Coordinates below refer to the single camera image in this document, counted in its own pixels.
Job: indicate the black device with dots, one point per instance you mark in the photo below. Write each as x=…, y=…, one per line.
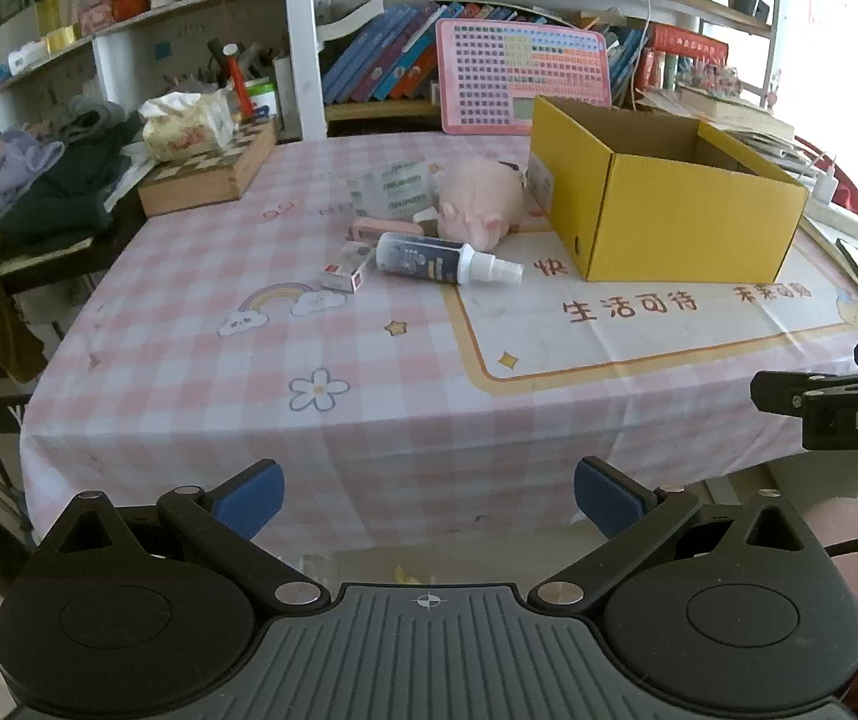
x=750, y=0

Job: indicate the small white red box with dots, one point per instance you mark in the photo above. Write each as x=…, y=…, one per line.
x=346, y=268

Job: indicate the dark spray bottle white cap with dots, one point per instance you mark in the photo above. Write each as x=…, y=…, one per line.
x=421, y=256

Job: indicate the tissue pack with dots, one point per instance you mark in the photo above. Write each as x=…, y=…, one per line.
x=185, y=127

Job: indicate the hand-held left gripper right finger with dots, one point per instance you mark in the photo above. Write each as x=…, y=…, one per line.
x=607, y=501

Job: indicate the white power strip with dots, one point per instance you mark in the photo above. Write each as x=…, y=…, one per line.
x=841, y=217

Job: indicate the red book box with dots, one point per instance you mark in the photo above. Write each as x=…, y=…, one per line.
x=688, y=52

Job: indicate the clear plastic packet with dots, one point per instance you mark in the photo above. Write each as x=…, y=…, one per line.
x=405, y=187
x=364, y=196

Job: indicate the white shelf unit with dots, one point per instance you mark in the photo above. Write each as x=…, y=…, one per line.
x=301, y=37

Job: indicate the pink plush pig toy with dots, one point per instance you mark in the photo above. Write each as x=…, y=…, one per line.
x=478, y=199

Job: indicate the yellow cardboard box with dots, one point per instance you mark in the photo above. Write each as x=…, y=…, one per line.
x=691, y=217

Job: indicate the stack of papers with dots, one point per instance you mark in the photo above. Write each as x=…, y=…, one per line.
x=721, y=105

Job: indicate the lavender garment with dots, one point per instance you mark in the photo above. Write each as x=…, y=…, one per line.
x=1, y=172

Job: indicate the red cloth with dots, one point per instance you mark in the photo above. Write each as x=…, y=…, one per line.
x=849, y=195

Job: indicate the pile of dark clothes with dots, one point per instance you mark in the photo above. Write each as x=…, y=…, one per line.
x=61, y=187

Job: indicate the row of books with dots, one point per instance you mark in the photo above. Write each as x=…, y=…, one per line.
x=384, y=52

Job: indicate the white plugged charger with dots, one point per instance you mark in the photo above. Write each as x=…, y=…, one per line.
x=825, y=180

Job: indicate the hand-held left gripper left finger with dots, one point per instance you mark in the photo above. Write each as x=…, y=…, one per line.
x=249, y=501

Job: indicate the pink learning board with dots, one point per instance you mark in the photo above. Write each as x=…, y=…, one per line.
x=523, y=75

